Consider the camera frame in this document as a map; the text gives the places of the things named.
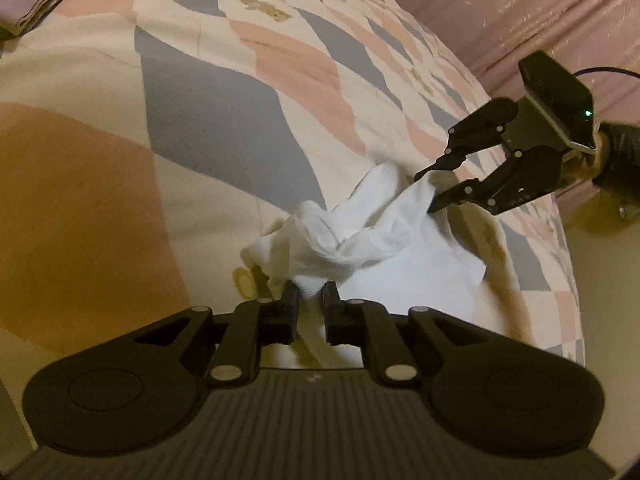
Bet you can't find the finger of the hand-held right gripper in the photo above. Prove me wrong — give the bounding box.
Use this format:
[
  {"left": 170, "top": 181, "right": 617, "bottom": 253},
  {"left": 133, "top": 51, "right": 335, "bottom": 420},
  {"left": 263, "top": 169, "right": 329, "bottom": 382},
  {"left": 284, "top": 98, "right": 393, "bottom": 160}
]
[
  {"left": 413, "top": 97, "right": 521, "bottom": 181},
  {"left": 427, "top": 150, "right": 527, "bottom": 218}
]

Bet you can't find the person's right hand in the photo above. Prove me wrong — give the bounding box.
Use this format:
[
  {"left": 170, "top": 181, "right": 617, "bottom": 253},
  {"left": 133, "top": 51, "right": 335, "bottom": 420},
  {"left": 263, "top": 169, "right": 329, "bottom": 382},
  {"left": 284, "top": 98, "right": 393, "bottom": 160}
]
[{"left": 561, "top": 127, "right": 610, "bottom": 184}]

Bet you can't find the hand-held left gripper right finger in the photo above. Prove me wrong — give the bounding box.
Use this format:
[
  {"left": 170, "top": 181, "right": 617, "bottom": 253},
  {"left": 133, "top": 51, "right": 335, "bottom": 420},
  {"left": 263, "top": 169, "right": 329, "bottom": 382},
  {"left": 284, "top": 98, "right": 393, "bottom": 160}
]
[{"left": 320, "top": 281, "right": 482, "bottom": 387}]

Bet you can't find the white garment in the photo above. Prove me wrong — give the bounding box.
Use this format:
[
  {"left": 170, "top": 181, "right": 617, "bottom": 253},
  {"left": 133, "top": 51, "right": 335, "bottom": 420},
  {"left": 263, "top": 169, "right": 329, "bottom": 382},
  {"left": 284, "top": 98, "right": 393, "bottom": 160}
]
[{"left": 239, "top": 162, "right": 489, "bottom": 372}]

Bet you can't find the black cable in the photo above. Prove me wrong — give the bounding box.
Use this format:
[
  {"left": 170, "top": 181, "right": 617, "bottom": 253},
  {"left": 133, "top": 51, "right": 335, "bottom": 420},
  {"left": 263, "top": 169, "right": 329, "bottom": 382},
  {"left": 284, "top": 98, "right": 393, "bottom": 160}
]
[{"left": 574, "top": 66, "right": 640, "bottom": 81}]

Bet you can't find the person's right forearm dark sleeve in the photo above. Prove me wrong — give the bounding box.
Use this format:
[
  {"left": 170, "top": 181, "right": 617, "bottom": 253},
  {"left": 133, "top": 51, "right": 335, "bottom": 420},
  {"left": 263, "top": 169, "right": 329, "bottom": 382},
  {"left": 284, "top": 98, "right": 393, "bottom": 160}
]
[{"left": 598, "top": 122, "right": 640, "bottom": 196}]

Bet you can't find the patchwork quilt with bear print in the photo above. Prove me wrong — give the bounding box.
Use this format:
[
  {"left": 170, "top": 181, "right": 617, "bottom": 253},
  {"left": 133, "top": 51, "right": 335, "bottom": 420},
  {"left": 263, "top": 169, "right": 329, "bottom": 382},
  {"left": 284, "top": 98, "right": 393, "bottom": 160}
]
[{"left": 0, "top": 0, "right": 587, "bottom": 367}]

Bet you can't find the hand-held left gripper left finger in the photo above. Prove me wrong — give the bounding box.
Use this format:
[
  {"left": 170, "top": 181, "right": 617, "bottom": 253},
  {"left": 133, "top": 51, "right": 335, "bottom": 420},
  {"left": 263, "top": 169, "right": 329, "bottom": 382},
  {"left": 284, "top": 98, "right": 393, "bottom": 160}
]
[{"left": 132, "top": 280, "right": 301, "bottom": 389}]

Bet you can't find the pink curtain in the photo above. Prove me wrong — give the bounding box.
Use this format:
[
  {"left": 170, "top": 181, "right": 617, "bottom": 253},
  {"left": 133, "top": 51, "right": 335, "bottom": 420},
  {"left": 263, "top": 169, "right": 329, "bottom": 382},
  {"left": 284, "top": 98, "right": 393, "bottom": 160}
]
[{"left": 359, "top": 0, "right": 640, "bottom": 213}]

